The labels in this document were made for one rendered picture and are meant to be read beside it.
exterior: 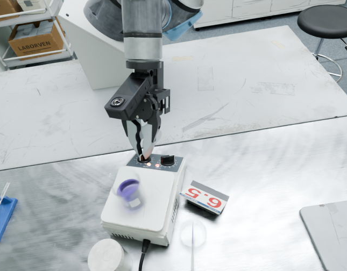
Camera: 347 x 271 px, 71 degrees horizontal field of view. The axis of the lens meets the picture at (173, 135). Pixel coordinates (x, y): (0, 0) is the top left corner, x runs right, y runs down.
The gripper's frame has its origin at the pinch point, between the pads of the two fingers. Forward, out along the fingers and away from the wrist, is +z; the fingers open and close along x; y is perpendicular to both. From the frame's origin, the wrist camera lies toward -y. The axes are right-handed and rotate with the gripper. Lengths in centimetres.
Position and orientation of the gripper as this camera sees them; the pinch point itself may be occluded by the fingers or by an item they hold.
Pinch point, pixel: (141, 154)
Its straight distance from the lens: 55.5
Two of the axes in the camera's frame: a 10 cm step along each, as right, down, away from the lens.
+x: -8.9, -1.8, 4.1
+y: 4.5, -3.2, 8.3
